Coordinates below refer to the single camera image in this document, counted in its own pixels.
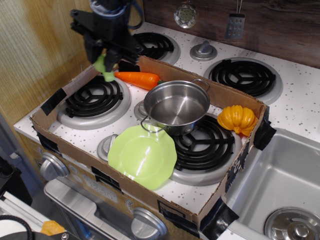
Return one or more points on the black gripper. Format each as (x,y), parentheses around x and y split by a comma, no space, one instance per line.
(101,33)

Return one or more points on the orange toy carrot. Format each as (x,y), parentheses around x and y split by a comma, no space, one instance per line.
(144,80)

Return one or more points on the front left stove burner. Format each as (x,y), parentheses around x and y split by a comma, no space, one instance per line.
(95,105)

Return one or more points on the silver centre stove knob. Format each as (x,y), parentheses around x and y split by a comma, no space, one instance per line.
(140,113)

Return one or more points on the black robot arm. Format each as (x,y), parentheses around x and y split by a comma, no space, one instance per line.
(114,8)

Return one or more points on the silver stove knob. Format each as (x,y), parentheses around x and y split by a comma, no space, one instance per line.
(104,147)
(140,113)
(203,52)

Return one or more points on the silver front stove knob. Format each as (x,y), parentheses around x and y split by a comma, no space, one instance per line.
(104,147)

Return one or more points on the green toy broccoli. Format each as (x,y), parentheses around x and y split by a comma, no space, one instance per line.
(99,65)

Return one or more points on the hanging grey slotted spatula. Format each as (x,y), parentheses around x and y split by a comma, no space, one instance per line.
(235,23)

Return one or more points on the silver sink drain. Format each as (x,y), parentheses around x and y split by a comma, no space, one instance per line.
(292,223)

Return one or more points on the silver top stove knob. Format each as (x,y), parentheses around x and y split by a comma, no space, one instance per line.
(203,52)

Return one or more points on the stainless steel pot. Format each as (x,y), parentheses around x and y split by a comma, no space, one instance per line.
(176,107)

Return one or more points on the orange yellow cloth scrap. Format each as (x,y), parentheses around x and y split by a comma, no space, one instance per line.
(51,228)

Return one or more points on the brown cardboard fence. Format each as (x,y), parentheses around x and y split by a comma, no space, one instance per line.
(171,201)

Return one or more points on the grey toy sink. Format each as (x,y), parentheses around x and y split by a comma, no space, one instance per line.
(284,174)

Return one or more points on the orange toy pumpkin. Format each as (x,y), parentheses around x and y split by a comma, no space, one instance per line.
(241,120)

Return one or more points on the front right stove burner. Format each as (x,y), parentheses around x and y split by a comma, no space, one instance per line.
(205,154)

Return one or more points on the right silver oven knob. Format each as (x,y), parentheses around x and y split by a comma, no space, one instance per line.
(147,226)

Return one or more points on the light green plastic plate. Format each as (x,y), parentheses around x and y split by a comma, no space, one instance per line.
(147,157)

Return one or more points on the silver oven knob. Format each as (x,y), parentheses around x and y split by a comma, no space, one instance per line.
(147,226)
(52,167)

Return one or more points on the silver oven door handle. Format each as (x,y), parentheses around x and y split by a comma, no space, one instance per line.
(90,218)

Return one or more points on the stove burner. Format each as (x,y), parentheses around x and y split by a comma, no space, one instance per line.
(95,105)
(159,47)
(251,76)
(205,154)

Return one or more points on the hanging metal strainer ladle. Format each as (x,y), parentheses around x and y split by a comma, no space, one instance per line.
(186,14)

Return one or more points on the back left stove burner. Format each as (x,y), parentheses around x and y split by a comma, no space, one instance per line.
(159,47)

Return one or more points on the back right stove burner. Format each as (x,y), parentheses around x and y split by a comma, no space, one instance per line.
(251,76)

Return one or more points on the left silver oven knob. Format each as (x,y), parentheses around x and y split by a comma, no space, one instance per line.
(52,167)

